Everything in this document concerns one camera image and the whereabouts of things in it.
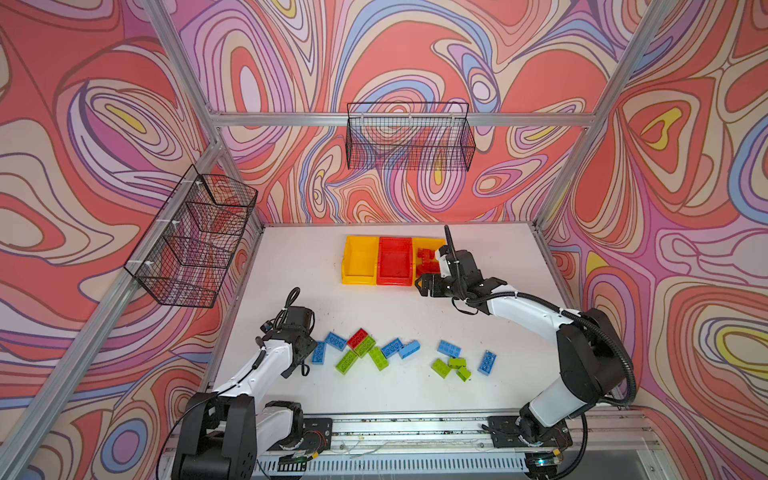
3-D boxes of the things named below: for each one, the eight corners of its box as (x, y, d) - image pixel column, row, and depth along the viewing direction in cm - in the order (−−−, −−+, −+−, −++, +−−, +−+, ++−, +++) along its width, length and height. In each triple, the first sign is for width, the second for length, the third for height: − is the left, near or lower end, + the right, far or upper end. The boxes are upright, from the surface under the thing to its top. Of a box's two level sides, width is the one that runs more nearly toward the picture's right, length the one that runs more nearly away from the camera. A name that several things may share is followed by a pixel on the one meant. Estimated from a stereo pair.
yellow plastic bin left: (343, 286, 102) (340, 276, 97) (347, 246, 114) (345, 235, 109) (377, 286, 102) (377, 276, 97) (378, 246, 114) (378, 235, 109)
